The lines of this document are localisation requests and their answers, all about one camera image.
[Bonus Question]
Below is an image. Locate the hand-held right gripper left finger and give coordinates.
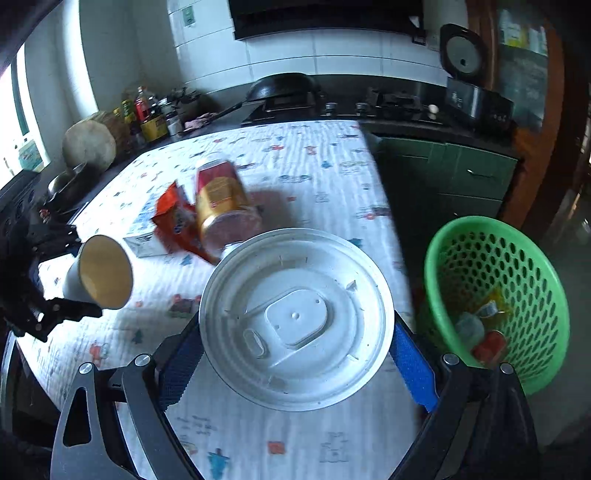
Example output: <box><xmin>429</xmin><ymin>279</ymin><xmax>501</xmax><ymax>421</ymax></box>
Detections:
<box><xmin>50</xmin><ymin>318</ymin><xmax>206</xmax><ymax>480</ymax></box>

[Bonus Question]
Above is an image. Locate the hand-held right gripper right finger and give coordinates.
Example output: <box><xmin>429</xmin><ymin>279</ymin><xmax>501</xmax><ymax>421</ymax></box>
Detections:
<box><xmin>389</xmin><ymin>320</ymin><xmax>541</xmax><ymax>480</ymax></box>

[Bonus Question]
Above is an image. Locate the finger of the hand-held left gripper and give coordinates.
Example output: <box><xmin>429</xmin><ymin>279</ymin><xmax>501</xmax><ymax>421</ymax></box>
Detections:
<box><xmin>28</xmin><ymin>296</ymin><xmax>103</xmax><ymax>342</ymax></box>
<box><xmin>25</xmin><ymin>220</ymin><xmax>81</xmax><ymax>257</ymax></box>

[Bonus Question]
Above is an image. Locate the white paper cup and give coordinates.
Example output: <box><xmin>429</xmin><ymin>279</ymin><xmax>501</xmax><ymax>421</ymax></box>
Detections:
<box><xmin>62</xmin><ymin>234</ymin><xmax>134</xmax><ymax>310</ymax></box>

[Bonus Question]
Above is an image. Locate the aluminium foil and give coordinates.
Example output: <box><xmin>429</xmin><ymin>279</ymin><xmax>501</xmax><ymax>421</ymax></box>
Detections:
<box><xmin>455</xmin><ymin>311</ymin><xmax>485</xmax><ymax>347</ymax></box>

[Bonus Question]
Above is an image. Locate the red cola can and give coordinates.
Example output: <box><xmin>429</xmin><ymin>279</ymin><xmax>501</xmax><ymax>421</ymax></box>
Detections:
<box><xmin>472</xmin><ymin>330</ymin><xmax>509</xmax><ymax>367</ymax></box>

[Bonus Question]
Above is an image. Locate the yellow plastic wrapper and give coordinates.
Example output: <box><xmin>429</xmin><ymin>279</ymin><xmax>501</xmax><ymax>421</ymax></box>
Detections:
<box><xmin>480</xmin><ymin>288</ymin><xmax>515</xmax><ymax>319</ymax></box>

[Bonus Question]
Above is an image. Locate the red paper cup with lid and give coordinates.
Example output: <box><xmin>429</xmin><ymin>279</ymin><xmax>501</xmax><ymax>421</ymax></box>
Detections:
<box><xmin>199</xmin><ymin>228</ymin><xmax>395</xmax><ymax>411</ymax></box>

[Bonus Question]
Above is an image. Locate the green plastic basket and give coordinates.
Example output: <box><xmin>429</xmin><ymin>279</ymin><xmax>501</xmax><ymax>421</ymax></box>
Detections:
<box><xmin>424</xmin><ymin>216</ymin><xmax>571</xmax><ymax>397</ymax></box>

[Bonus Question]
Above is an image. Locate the stainless steel bowl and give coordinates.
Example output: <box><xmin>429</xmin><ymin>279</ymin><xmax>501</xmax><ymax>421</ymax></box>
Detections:
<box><xmin>46</xmin><ymin>161</ymin><xmax>90</xmax><ymax>204</ymax></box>

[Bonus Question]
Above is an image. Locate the pale green box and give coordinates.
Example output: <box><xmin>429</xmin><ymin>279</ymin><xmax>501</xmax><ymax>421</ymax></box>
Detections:
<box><xmin>14</xmin><ymin>138</ymin><xmax>51</xmax><ymax>172</ymax></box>

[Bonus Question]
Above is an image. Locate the white milk carton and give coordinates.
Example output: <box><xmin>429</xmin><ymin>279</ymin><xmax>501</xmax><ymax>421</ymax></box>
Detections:
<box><xmin>122</xmin><ymin>231</ymin><xmax>171</xmax><ymax>258</ymax></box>

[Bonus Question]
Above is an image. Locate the round wooden chopping board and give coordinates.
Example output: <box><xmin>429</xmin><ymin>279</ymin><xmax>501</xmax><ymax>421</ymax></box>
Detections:
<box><xmin>62</xmin><ymin>121</ymin><xmax>117</xmax><ymax>171</ymax></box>
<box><xmin>90</xmin><ymin>110</ymin><xmax>132</xmax><ymax>155</ymax></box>

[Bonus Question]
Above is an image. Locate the black kitchen counter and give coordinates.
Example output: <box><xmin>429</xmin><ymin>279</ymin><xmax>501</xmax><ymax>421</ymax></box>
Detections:
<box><xmin>0</xmin><ymin>83</ymin><xmax>525</xmax><ymax>217</ymax></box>

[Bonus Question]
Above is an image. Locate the orange snack packet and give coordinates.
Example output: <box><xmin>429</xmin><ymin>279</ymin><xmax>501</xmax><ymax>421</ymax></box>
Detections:
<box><xmin>152</xmin><ymin>181</ymin><xmax>222</xmax><ymax>266</ymax></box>

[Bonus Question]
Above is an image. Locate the window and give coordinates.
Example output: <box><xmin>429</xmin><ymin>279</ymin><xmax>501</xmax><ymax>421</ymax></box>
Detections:
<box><xmin>0</xmin><ymin>44</ymin><xmax>51</xmax><ymax>185</ymax></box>

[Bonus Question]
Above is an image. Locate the yellow tin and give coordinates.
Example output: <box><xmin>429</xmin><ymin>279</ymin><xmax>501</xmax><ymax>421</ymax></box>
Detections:
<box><xmin>141</xmin><ymin>115</ymin><xmax>169</xmax><ymax>142</ymax></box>

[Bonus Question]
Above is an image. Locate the clear bottle with red label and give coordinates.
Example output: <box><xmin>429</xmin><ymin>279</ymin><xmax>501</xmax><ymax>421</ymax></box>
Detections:
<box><xmin>134</xmin><ymin>87</ymin><xmax>155</xmax><ymax>123</ymax></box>

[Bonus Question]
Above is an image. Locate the gold drink can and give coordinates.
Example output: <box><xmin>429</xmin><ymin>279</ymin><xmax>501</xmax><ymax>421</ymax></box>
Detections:
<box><xmin>194</xmin><ymin>159</ymin><xmax>264</xmax><ymax>259</ymax></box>

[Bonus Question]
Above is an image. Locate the green lower cabinet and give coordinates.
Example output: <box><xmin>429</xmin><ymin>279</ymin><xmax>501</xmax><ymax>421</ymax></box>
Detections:
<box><xmin>365</xmin><ymin>122</ymin><xmax>520</xmax><ymax>278</ymax></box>

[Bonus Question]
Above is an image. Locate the printed white tablecloth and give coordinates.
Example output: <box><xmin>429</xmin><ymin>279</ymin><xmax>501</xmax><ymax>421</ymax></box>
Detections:
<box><xmin>37</xmin><ymin>119</ymin><xmax>416</xmax><ymax>480</ymax></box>

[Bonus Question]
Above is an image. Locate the black gas stove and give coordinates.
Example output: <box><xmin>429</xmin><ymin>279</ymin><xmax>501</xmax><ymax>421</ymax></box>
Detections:
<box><xmin>240</xmin><ymin>88</ymin><xmax>444</xmax><ymax>127</ymax></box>

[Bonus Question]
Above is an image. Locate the black rice cooker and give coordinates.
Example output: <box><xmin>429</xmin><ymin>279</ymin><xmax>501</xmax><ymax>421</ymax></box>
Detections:
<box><xmin>438</xmin><ymin>23</ymin><xmax>515</xmax><ymax>130</ymax></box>

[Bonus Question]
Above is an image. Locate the black wok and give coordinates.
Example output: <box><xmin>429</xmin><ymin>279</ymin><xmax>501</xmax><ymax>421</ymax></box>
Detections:
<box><xmin>210</xmin><ymin>73</ymin><xmax>319</xmax><ymax>123</ymax></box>

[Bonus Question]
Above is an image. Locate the wooden glass cabinet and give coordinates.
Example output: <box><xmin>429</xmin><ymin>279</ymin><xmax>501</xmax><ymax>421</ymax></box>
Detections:
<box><xmin>466</xmin><ymin>0</ymin><xmax>591</xmax><ymax>232</ymax></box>

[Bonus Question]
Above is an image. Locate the black range hood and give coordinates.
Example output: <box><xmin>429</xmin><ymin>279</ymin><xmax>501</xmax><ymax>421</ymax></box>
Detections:
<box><xmin>228</xmin><ymin>0</ymin><xmax>426</xmax><ymax>41</ymax></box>

